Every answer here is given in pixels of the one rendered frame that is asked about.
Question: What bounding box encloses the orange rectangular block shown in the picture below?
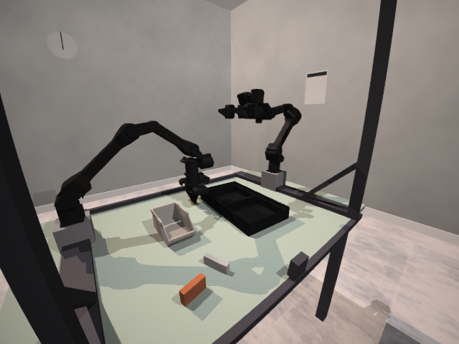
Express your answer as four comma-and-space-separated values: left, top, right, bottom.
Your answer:
179, 273, 206, 307

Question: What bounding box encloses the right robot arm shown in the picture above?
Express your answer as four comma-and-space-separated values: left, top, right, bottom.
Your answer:
237, 89, 301, 173

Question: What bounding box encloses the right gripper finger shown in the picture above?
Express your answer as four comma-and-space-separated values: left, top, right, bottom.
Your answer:
232, 103, 252, 119
218, 105, 230, 118

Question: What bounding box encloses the pale pink rectangular block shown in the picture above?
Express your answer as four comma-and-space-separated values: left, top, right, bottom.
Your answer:
204, 253, 230, 274

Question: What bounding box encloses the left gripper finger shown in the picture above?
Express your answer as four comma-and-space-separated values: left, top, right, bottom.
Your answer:
189, 191, 198, 204
184, 187, 193, 202

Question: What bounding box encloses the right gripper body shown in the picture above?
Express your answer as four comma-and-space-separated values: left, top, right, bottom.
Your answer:
230, 103, 258, 119

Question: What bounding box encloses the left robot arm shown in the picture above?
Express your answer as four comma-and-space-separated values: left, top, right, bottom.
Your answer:
54, 121, 214, 228

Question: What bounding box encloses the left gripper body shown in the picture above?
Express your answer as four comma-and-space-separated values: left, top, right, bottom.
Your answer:
179, 171, 209, 196

